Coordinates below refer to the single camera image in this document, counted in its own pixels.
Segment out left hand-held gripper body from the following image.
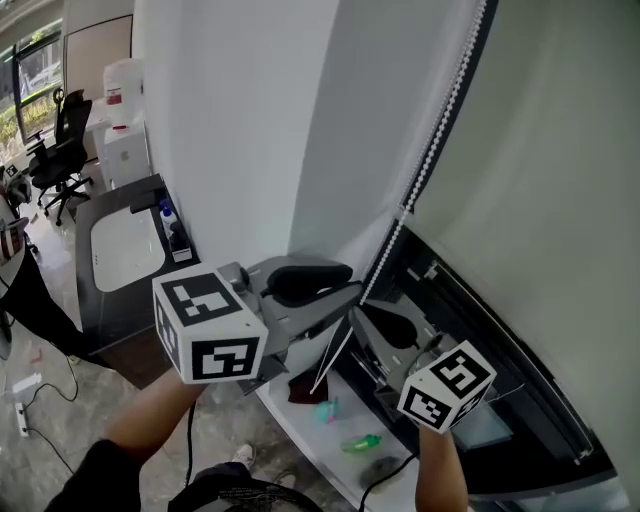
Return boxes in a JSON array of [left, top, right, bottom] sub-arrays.
[[152, 261, 294, 396]]

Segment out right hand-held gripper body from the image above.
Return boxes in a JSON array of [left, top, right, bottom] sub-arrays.
[[374, 333, 498, 434]]

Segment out white bead chain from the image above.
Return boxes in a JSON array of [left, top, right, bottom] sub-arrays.
[[308, 0, 489, 396]]

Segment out grey roller blind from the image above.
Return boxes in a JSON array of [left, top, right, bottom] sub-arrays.
[[398, 0, 640, 481]]

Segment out person's left forearm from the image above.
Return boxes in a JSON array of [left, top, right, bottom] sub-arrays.
[[103, 368, 207, 475]]

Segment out person's right forearm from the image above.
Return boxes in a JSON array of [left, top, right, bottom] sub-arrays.
[[413, 423, 472, 512]]

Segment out white window sill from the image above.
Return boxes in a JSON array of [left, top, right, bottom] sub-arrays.
[[255, 367, 419, 512]]

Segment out large glass window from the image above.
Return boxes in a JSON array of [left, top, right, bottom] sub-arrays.
[[0, 18, 65, 151]]

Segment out cyan plastic item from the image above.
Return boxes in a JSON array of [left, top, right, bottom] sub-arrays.
[[313, 396, 342, 426]]

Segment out dark red cloth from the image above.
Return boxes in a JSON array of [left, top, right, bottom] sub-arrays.
[[286, 373, 332, 406]]

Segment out black bottle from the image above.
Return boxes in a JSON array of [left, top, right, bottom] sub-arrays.
[[168, 221, 190, 252]]

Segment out green plastic bottle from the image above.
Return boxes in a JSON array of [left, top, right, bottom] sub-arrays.
[[340, 433, 384, 454]]

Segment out dark round scrubber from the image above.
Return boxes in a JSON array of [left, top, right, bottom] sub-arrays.
[[357, 454, 407, 490]]

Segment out black counter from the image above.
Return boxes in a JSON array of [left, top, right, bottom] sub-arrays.
[[73, 172, 202, 377]]

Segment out black faucet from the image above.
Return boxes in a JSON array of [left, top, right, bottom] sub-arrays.
[[128, 190, 162, 215]]

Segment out person's black clothing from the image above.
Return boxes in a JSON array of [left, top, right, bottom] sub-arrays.
[[168, 461, 327, 512]]

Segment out white water dispenser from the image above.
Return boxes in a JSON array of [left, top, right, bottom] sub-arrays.
[[101, 118, 152, 190]]

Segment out person's black sleeve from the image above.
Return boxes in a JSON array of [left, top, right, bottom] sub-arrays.
[[43, 438, 147, 512]]

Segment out black office chair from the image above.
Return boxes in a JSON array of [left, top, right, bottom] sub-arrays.
[[25, 88, 95, 227]]

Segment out clear water jug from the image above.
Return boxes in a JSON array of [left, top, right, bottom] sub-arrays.
[[102, 58, 145, 131]]

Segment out black frame window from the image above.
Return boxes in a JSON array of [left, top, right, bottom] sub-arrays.
[[344, 214, 624, 504]]

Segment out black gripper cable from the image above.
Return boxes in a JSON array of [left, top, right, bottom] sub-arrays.
[[183, 398, 197, 489], [357, 450, 420, 512]]

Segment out black floor cable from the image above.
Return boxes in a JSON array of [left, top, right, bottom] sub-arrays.
[[18, 339, 80, 419]]

